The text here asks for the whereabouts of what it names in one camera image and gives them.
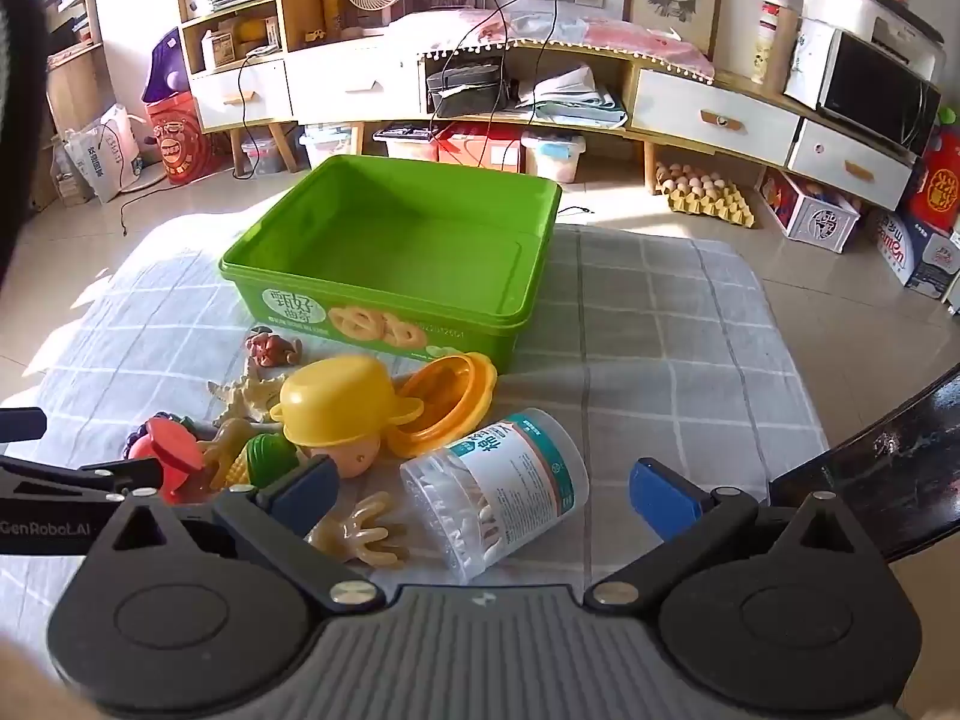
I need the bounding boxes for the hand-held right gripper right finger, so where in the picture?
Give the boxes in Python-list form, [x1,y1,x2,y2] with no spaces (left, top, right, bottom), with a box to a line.
[585,457,893,612]

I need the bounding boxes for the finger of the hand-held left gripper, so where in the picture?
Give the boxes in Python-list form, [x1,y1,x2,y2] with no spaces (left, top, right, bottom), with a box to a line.
[0,454,164,502]
[0,407,47,443]

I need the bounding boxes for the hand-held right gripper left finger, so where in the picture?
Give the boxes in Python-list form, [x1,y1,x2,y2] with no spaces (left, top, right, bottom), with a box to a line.
[82,456,387,612]

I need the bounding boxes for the toy corn half with husk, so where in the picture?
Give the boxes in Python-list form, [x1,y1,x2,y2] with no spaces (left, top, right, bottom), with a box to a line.
[241,431,301,487]

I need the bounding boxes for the pink squishy face ball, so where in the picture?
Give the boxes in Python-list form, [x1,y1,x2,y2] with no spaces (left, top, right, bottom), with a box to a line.
[304,435,385,481]

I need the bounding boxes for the tan toy claw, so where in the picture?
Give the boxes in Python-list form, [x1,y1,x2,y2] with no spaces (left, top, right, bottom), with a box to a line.
[193,416,260,481]

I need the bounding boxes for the yellow toy pot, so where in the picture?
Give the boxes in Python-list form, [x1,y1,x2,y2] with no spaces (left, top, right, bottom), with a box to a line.
[270,355,422,447]

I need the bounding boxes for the clear cotton swab jar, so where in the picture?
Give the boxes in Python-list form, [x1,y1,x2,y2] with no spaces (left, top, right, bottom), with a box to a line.
[400,408,591,582]

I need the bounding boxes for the green plastic cookie box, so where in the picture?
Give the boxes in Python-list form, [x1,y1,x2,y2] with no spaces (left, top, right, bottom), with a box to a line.
[219,154,563,376]

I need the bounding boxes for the beige rubber toy hand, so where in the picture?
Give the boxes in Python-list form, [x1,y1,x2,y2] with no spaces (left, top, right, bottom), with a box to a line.
[306,491,412,567]

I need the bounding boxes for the yellow toy corn half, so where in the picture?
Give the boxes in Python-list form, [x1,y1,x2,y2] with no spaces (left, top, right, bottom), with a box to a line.
[210,457,252,492]

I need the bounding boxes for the red toy vegetable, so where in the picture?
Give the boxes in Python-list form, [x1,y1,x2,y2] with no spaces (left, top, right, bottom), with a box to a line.
[145,414,207,505]

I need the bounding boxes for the cream starfish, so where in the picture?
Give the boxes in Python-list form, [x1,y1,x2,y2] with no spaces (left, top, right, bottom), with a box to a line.
[208,371,290,428]

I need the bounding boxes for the brown monkey figurine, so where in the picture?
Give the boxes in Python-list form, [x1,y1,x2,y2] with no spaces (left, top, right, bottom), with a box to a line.
[244,326,305,370]

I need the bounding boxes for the orange plastic bowl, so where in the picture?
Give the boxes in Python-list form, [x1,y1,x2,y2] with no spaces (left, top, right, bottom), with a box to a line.
[390,351,500,460]

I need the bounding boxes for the grey checked blanket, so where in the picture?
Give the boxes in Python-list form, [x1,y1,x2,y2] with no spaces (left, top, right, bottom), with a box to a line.
[0,223,830,691]

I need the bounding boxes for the black curved bar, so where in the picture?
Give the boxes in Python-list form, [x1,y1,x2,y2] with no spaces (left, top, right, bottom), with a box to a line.
[765,364,960,563]

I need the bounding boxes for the white plastic bag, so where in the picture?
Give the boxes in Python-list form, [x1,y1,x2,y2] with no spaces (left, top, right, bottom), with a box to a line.
[64,105,140,203]

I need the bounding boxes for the cardboard egg tray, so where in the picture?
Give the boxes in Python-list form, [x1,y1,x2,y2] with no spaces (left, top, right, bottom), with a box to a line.
[654,161,757,227]

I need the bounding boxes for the white printed crate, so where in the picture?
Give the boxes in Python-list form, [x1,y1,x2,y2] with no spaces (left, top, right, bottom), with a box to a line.
[757,169,862,254]

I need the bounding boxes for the red printed bag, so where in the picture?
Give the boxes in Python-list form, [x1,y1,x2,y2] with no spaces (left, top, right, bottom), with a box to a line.
[146,94,215,185]

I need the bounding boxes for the blue white noodle carton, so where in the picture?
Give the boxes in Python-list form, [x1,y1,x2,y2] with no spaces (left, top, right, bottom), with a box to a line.
[874,210,960,299]

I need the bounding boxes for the small clear storage bin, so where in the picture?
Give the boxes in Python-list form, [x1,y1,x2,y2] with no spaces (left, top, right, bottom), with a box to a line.
[300,127,353,170]

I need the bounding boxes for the purple bag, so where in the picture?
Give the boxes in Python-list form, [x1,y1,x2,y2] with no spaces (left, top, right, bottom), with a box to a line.
[142,28,192,106]

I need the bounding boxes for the red storage box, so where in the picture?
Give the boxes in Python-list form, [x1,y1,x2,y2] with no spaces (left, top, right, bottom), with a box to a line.
[435,124,522,173]

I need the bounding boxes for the folded pale cloth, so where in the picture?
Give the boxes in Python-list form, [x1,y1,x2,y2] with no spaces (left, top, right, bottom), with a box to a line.
[517,64,627,127]

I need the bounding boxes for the red gift box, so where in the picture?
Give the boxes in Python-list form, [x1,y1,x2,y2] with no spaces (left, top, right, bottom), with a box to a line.
[904,127,960,237]

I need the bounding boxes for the white wooden cabinet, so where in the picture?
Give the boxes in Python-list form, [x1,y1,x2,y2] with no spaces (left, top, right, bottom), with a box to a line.
[174,0,938,212]

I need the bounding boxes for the black bag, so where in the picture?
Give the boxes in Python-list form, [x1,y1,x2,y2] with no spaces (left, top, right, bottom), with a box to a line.
[426,60,518,119]

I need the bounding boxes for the black microwave oven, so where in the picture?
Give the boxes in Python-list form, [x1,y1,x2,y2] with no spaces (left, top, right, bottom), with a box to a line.
[784,19,942,158]

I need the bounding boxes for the pink table runner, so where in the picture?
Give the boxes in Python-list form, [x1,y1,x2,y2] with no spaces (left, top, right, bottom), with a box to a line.
[397,4,717,83]

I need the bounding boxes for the white bottle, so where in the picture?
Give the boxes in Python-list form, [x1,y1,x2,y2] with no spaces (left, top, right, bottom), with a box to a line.
[754,0,781,83]

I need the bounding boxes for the white appliance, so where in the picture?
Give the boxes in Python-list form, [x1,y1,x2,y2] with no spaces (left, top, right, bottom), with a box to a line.
[801,0,947,80]

